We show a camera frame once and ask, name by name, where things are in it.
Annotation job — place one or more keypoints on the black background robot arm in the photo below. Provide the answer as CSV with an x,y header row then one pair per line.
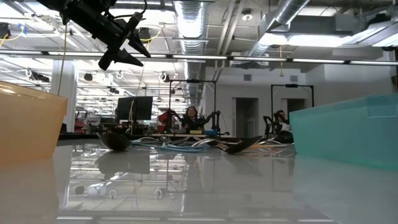
x,y
215,119
270,126
174,119

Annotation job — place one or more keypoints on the person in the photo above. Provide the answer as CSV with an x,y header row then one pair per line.
x,y
281,116
191,119

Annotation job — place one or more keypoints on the grey wall vent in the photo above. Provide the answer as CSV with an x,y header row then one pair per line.
x,y
247,77
293,78

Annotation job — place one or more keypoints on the black computer monitor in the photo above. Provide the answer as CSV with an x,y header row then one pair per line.
x,y
136,109

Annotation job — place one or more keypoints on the grey rectangular air duct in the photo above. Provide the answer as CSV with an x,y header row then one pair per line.
x,y
311,23

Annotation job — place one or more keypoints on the long ceiling light bar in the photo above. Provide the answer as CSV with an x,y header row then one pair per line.
x,y
199,57

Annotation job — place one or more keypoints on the black ceiling box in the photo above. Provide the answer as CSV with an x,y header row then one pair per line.
x,y
4,30

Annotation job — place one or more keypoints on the orange plastic tray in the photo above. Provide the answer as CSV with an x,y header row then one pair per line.
x,y
28,124

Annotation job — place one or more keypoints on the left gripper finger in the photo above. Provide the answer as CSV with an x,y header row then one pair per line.
x,y
138,43
116,59

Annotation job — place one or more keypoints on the black background station frame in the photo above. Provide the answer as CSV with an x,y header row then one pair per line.
x,y
292,85
192,81

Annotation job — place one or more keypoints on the white pillar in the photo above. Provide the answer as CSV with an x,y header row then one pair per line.
x,y
70,102

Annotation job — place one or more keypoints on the red background machine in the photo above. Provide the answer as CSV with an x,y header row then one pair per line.
x,y
163,119

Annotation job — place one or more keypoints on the white glossy table mat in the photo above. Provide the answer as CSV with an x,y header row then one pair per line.
x,y
199,193

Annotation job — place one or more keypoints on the teal plastic tray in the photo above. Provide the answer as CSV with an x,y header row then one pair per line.
x,y
342,133

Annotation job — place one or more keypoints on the background wooden table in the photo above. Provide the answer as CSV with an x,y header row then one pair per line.
x,y
174,135

